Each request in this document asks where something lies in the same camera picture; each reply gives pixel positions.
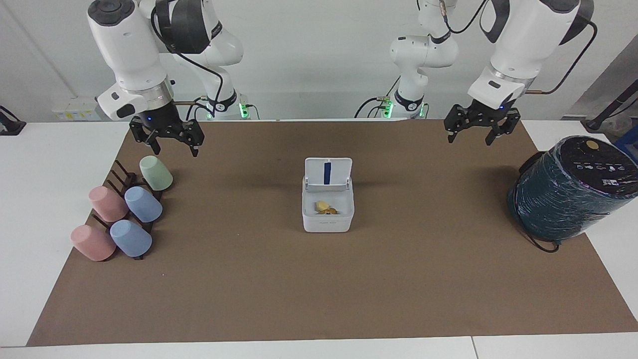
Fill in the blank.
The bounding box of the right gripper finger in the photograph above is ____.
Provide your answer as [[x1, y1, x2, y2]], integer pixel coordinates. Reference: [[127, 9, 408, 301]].
[[129, 118, 161, 156], [174, 120, 205, 158]]

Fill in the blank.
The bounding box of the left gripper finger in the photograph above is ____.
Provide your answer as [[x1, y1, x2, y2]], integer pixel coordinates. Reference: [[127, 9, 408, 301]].
[[443, 104, 472, 144], [486, 109, 522, 147]]

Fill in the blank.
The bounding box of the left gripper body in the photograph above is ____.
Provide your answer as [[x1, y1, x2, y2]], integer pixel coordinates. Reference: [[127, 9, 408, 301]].
[[466, 99, 514, 128]]

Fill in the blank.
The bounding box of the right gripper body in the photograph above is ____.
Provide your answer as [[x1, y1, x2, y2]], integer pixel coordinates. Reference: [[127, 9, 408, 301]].
[[137, 101, 186, 136]]

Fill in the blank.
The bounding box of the white trash can with lid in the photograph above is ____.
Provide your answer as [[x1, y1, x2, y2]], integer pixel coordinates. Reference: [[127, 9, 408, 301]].
[[301, 157, 356, 233]]

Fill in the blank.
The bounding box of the light green cup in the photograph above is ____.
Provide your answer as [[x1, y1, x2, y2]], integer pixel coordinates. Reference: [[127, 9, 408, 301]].
[[139, 155, 174, 191]]

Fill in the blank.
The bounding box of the dark brown cup rack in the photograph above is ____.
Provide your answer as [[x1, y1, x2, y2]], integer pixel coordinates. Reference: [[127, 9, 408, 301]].
[[92, 159, 165, 261]]

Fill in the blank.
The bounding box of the blue cup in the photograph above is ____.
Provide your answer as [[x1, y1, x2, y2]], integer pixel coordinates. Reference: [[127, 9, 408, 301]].
[[124, 185, 163, 223], [109, 219, 153, 258]]

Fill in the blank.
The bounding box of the pink cup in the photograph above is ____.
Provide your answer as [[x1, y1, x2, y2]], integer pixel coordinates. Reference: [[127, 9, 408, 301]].
[[70, 224, 117, 262], [88, 185, 129, 223]]

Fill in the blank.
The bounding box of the dark teal wrapped cylinder appliance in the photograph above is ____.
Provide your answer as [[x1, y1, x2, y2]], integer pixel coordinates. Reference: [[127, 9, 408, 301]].
[[507, 135, 638, 244]]

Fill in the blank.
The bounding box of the black stand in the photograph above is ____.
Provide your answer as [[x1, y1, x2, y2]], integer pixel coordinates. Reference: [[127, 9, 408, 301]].
[[0, 105, 27, 137], [585, 82, 638, 132]]

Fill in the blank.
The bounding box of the white wall socket strip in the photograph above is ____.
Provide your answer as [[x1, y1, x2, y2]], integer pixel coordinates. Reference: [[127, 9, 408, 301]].
[[52, 97, 101, 122]]

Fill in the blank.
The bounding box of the black appliance power cable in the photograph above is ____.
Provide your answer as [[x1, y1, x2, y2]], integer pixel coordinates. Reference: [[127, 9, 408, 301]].
[[514, 150, 562, 254]]

